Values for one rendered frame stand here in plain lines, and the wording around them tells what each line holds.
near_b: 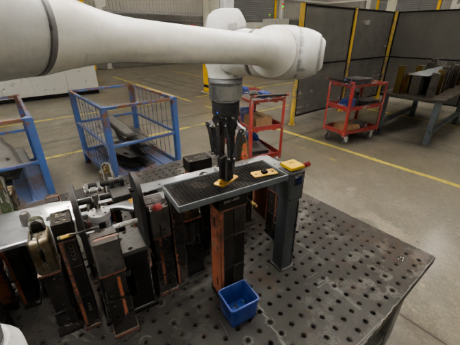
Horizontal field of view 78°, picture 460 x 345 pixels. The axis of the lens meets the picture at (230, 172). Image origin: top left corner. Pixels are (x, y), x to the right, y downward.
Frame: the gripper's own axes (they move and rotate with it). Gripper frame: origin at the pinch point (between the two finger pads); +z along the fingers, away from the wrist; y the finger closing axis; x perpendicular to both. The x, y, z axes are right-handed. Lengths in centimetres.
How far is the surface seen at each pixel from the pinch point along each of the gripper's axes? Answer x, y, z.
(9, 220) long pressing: 40, 61, 20
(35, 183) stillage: -36, 269, 103
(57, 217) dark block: 36.8, 29.5, 8.2
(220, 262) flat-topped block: 5.4, -1.1, 32.3
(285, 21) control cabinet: -970, 436, -75
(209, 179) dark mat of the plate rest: 1.9, 4.9, 4.2
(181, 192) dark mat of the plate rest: 13.1, 6.4, 4.2
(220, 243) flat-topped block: 5.5, -1.4, 23.9
